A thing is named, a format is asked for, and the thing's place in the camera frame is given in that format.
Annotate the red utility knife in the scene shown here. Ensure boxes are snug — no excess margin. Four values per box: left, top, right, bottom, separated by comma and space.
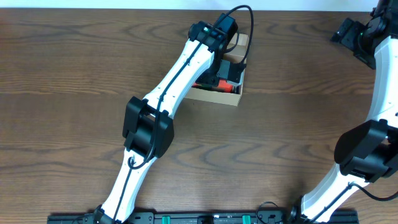
192, 80, 234, 93

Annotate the brown cardboard box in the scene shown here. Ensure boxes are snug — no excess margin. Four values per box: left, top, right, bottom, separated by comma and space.
185, 34, 249, 106

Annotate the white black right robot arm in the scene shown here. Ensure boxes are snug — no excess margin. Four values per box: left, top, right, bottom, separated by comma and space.
288, 0, 397, 223

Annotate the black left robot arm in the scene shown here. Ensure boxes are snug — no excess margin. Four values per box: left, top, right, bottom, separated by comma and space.
93, 14, 238, 223

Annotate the black mounting rail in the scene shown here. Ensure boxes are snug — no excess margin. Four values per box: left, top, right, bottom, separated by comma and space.
46, 210, 360, 224

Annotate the black teardrop tape dispenser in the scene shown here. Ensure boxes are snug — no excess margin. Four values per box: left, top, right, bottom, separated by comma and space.
234, 86, 241, 94

